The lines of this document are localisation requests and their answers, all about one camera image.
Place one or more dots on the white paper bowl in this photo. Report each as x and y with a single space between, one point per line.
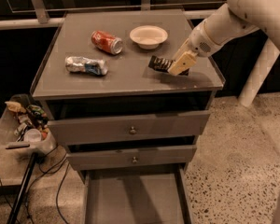
148 36

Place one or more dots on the white diagonal pole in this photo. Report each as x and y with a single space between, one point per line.
260 71

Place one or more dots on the black metal stand leg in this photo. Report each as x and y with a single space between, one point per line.
23 187

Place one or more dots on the clear plastic trash bin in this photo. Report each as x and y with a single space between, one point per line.
24 127

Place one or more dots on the grey drawer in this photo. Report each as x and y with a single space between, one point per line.
131 157
127 128
139 195

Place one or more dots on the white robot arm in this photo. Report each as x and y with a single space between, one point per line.
234 19

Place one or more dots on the grey middle drawer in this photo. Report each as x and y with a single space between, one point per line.
131 157

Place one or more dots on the grey drawer cabinet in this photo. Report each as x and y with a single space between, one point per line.
130 87

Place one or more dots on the grey top drawer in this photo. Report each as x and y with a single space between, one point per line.
127 128

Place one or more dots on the dark rxbar chocolate bar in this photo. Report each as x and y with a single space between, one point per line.
160 64

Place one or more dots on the crushed silver blue can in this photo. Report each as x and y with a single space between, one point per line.
79 64

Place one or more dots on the red soda can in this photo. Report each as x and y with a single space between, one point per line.
107 42

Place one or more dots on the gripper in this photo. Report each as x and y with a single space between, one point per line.
198 43

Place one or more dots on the grey bottom drawer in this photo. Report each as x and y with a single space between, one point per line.
139 195

